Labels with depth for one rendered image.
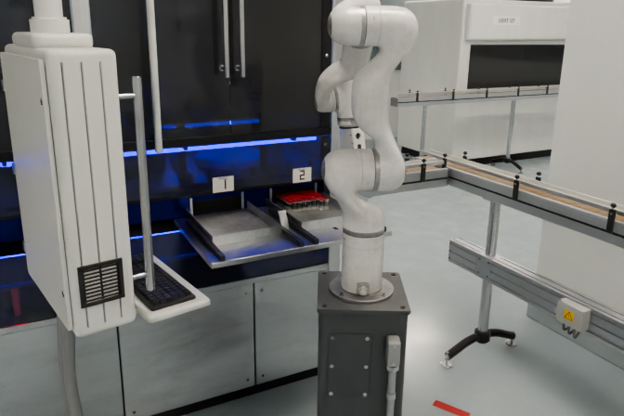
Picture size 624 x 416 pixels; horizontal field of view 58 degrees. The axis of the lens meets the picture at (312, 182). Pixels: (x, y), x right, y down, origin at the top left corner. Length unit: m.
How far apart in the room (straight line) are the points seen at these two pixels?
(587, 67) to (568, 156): 0.46
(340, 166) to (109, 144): 0.60
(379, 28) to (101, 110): 0.72
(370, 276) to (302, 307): 0.96
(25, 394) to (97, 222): 0.99
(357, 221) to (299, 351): 1.20
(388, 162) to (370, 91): 0.20
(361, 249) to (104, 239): 0.69
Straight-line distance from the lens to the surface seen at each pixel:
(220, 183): 2.20
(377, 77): 1.47
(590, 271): 3.27
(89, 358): 2.35
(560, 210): 2.50
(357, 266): 1.61
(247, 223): 2.18
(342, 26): 1.44
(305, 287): 2.52
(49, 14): 1.69
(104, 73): 1.50
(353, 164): 1.52
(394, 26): 1.46
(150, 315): 1.73
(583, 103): 3.16
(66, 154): 1.50
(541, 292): 2.68
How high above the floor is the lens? 1.60
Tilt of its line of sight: 15 degrees down
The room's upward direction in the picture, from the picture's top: 1 degrees clockwise
